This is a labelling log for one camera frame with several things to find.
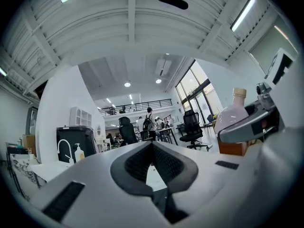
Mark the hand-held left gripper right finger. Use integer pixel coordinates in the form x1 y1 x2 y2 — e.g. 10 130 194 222
152 141 289 228

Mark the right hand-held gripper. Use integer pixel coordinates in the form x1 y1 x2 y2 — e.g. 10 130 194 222
218 47 302 144

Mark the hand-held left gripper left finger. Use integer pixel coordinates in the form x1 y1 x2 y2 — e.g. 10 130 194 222
28 141 172 228

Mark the pink bottle with tan cap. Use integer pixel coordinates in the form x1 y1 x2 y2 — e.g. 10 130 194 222
217 87 249 137

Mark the white sink faucet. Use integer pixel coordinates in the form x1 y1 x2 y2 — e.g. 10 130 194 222
57 139 76 164

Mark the marble sink counter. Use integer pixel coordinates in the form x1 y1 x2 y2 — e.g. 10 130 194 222
9 152 75 196

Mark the brown wooden box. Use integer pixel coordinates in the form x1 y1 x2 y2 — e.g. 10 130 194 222
218 136 249 157

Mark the white pump soap dispenser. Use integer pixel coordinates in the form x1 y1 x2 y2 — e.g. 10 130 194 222
74 143 86 162

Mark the black cabinet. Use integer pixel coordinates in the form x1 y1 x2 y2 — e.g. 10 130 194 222
56 126 97 162

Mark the black mesh office chair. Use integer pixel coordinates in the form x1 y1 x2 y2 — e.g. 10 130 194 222
118 116 139 147
179 109 210 151

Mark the white cubby shelf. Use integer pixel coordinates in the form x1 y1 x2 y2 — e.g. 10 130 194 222
69 106 93 128

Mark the black-legged work table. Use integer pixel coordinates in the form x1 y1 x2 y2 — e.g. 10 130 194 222
155 126 179 146

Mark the black backpack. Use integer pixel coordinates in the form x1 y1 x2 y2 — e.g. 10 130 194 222
142 114 152 132

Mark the black balcony railing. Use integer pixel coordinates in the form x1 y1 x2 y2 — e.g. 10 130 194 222
98 98 173 117

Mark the ceiling air conditioner unit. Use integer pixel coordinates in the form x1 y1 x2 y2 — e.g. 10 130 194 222
155 58 172 76

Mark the large glass window wall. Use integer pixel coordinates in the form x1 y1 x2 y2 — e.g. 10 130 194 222
175 60 225 130

